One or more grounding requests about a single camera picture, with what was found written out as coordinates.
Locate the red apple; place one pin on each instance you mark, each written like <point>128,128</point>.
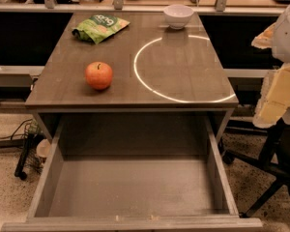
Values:
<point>98,75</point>

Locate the white bowl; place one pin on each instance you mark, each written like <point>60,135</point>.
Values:
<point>177,16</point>

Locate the black wire basket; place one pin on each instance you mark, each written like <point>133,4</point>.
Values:
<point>33,135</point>

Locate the grey drawer cabinet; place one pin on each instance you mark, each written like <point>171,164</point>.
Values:
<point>154,68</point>

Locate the black office chair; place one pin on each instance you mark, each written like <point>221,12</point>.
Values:
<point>274,159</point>

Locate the paper cup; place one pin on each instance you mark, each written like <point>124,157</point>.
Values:
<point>42,149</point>

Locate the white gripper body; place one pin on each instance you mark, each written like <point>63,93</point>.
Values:
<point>288,36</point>

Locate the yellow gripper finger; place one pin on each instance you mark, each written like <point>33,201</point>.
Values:
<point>264,39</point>
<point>275,97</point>

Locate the green snack bag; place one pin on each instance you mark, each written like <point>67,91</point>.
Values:
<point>99,27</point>

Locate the grey top drawer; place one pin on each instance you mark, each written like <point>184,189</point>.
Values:
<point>134,173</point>

